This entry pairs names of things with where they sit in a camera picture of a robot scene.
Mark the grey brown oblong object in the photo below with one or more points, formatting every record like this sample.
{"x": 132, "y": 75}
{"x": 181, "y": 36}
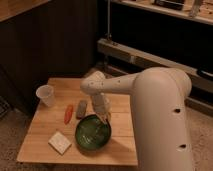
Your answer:
{"x": 81, "y": 109}

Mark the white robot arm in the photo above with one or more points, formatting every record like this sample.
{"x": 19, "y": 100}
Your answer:
{"x": 157, "y": 102}

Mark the vertical metal pole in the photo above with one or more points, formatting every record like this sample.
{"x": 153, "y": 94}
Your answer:
{"x": 108, "y": 20}

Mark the wooden table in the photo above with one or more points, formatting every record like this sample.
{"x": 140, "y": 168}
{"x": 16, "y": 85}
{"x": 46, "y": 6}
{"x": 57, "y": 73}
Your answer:
{"x": 119, "y": 151}

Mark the green ceramic bowl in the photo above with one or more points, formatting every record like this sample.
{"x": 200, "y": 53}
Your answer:
{"x": 91, "y": 134}

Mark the metal shelf rail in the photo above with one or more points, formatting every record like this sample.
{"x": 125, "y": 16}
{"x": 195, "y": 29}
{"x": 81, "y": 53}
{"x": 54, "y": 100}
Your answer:
{"x": 146, "y": 60}

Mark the clear plastic cup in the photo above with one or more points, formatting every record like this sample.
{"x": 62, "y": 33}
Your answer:
{"x": 46, "y": 94}

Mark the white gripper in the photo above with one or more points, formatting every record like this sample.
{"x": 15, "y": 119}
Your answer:
{"x": 101, "y": 106}

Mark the orange carrot toy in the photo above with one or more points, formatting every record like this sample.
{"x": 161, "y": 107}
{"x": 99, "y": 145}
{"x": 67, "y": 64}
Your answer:
{"x": 68, "y": 114}

